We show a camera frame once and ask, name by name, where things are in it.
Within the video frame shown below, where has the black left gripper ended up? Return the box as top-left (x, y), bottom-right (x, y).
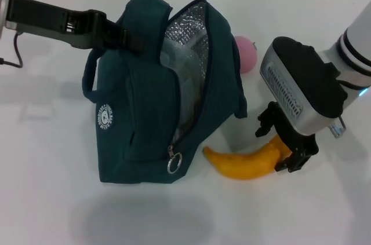
top-left (5, 0), bottom-right (107, 50)

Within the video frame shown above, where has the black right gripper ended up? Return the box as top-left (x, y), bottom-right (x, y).
top-left (254, 102), bottom-right (319, 174)

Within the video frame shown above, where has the yellow banana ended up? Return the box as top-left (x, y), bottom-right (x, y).
top-left (202, 134), bottom-right (290, 181)

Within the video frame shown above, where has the dark teal insulated lunch bag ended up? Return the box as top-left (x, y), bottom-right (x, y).
top-left (82, 0), bottom-right (249, 184)

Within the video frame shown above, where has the pink peach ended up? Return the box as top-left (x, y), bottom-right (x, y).
top-left (234, 35), bottom-right (259, 74)

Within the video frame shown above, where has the left gripper cable with plug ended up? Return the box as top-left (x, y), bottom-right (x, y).
top-left (0, 32), bottom-right (24, 69)

